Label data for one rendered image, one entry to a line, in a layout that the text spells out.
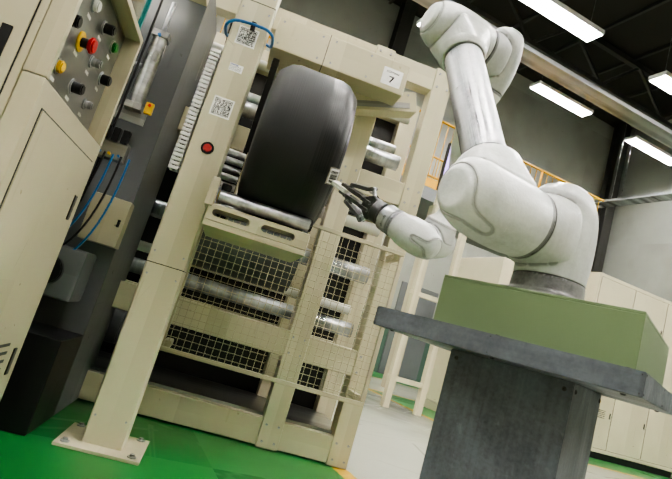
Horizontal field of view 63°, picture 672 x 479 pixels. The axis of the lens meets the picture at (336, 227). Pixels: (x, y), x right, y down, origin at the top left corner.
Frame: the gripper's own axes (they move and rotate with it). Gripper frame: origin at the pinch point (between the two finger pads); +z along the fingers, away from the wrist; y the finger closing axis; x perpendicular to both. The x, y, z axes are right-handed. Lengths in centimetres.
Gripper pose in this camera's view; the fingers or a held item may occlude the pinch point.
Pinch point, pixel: (341, 187)
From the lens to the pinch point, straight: 185.2
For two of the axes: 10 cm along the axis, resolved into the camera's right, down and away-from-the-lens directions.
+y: -3.5, 8.7, 3.4
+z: -6.6, -4.9, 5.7
